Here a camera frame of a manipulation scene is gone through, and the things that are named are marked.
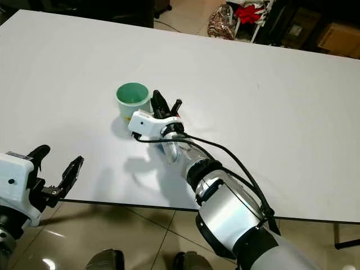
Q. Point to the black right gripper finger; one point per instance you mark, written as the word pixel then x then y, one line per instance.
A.
pixel 160 104
pixel 177 107

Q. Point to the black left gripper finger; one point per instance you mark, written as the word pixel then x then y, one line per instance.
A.
pixel 40 153
pixel 73 175

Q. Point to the green plastic cup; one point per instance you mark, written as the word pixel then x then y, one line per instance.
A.
pixel 132 104

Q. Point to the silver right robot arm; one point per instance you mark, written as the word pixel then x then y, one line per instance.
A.
pixel 228 211

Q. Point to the grey robot left leg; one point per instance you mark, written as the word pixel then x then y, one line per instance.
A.
pixel 106 260

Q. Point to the grey robot leg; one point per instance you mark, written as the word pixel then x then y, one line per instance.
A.
pixel 106 260
pixel 196 261

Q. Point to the patterned fabric bag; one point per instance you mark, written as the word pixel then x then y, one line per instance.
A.
pixel 221 22

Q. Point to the red cloth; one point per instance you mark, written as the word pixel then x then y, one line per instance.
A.
pixel 248 13

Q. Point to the dark wooden sideboard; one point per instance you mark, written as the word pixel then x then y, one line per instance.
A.
pixel 84 7

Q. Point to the dark cardboard box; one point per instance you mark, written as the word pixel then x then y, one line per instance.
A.
pixel 297 31

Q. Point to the grey robot right leg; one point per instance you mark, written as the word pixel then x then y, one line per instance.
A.
pixel 196 261

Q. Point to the brown cardboard box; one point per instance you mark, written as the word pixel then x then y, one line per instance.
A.
pixel 337 39

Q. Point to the black table leg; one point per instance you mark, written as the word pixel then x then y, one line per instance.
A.
pixel 347 243

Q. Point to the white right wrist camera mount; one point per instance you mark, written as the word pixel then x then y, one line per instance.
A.
pixel 148 125

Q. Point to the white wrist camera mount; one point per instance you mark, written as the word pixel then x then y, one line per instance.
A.
pixel 17 183
pixel 148 125

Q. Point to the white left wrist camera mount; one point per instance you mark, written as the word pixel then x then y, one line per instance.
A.
pixel 17 183

